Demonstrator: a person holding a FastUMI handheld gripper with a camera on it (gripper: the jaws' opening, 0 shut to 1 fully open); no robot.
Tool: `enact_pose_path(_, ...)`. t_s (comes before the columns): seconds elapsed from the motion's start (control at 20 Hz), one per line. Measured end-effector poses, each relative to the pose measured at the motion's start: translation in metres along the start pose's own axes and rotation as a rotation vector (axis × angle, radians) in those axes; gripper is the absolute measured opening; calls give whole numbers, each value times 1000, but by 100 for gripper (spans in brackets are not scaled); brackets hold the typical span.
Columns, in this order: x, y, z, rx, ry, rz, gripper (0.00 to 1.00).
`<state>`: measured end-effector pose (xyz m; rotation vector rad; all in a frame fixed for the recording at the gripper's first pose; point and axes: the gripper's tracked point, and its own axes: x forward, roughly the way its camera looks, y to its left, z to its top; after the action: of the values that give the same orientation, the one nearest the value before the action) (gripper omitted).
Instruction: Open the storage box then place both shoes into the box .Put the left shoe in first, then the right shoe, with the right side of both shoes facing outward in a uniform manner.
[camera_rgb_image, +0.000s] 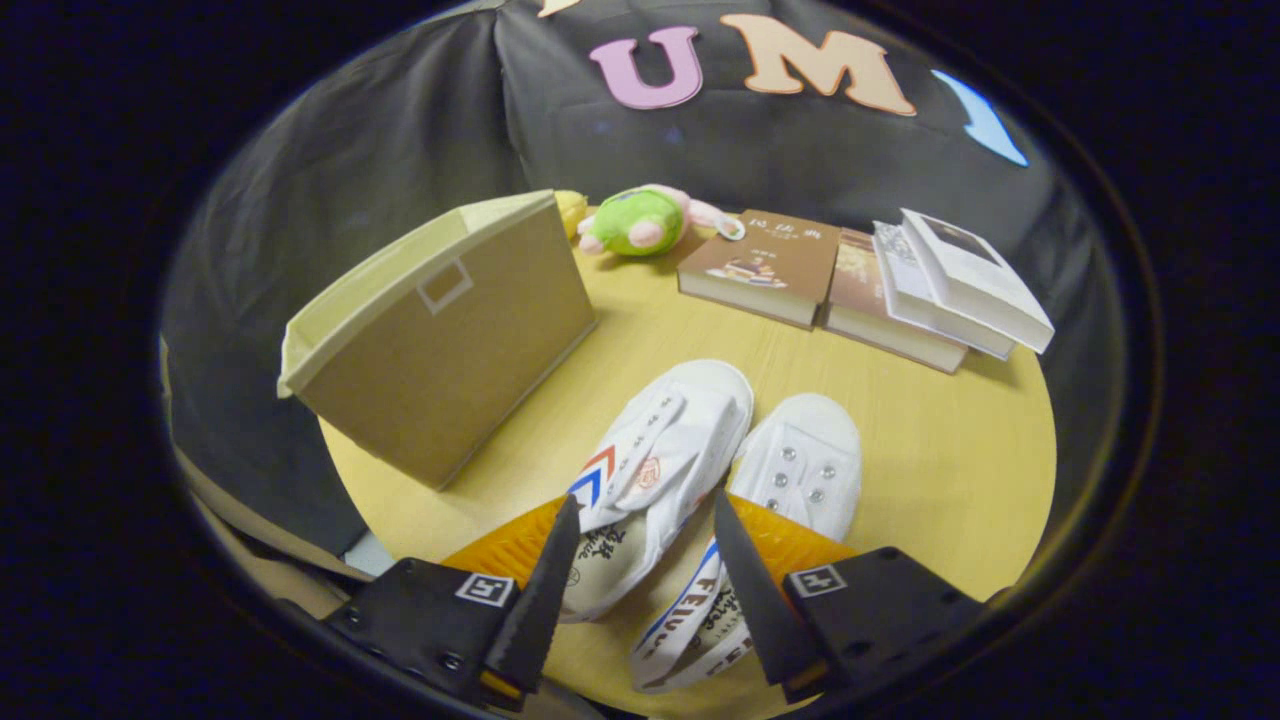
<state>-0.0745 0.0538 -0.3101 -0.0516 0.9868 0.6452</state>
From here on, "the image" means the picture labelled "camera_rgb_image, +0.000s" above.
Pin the white canvas shoe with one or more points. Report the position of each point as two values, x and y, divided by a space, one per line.
810 450
690 420

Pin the white book with dark photo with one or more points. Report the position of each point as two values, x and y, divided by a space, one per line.
975 275

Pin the yellow plush toy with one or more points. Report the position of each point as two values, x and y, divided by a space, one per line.
570 210

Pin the brown book with cake picture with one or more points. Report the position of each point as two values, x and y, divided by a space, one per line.
765 260

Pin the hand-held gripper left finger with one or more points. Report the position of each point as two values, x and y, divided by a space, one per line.
540 600

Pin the white book with patterned cover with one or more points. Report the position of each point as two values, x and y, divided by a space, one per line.
900 275

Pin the brown book with photo cover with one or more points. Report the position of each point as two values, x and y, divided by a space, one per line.
855 290

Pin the green and pink plush toy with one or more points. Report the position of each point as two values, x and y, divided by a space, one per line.
635 222

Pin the beige fabric storage box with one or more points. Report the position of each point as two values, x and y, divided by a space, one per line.
450 350

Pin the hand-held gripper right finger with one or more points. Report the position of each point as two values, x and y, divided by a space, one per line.
755 600

